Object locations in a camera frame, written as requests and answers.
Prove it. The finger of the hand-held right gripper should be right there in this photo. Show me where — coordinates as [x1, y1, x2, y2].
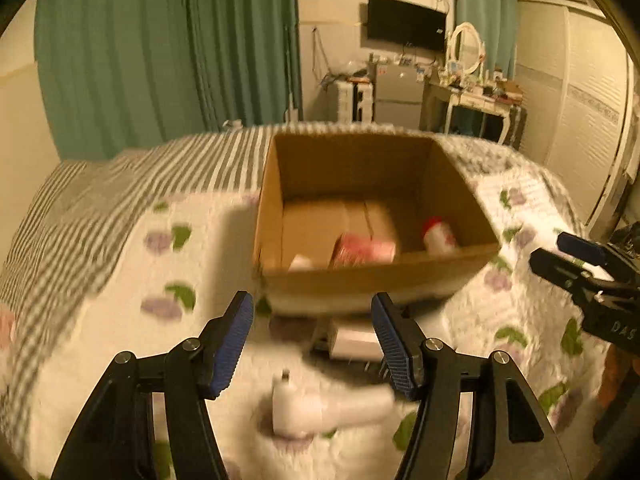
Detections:
[529, 247, 616, 301]
[556, 232, 608, 267]

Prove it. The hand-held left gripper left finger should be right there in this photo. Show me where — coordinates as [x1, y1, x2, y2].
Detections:
[50, 290, 255, 480]

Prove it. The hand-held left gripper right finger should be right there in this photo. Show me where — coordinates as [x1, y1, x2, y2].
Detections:
[370, 292, 574, 480]

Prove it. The white plastic handheld device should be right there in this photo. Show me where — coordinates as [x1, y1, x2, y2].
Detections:
[270, 369, 396, 436]

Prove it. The cardboard box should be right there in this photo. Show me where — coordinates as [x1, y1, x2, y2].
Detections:
[252, 131, 501, 311]

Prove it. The white rectangular box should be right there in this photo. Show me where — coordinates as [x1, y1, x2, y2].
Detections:
[311, 317, 387, 361]

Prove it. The floral white blanket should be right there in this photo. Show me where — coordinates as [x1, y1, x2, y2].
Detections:
[20, 162, 608, 480]

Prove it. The pink snack packet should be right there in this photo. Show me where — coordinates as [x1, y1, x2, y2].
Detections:
[328, 232, 397, 268]

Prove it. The white bottle with red cap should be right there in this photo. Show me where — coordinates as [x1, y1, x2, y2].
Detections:
[421, 216, 460, 252]

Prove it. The white sliding wardrobe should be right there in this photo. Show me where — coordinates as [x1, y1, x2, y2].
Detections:
[515, 0, 632, 226]

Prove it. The white dressing table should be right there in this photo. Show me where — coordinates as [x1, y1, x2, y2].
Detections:
[419, 71, 526, 145]

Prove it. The grey striped bed sheet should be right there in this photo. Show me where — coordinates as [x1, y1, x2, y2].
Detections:
[0, 120, 531, 311]

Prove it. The white oval vanity mirror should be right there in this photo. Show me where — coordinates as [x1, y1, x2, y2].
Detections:
[446, 22, 485, 77]

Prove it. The silver mini fridge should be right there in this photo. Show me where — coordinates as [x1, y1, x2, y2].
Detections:
[369, 61, 435, 131]

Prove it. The green curtain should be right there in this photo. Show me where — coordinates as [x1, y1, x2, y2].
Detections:
[34, 0, 303, 161]
[452, 0, 518, 81]

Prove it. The white storage cabinet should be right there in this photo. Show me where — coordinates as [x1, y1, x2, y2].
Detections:
[336, 79, 376, 123]

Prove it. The wall-mounted black television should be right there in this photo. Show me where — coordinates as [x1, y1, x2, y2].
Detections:
[367, 0, 447, 53]

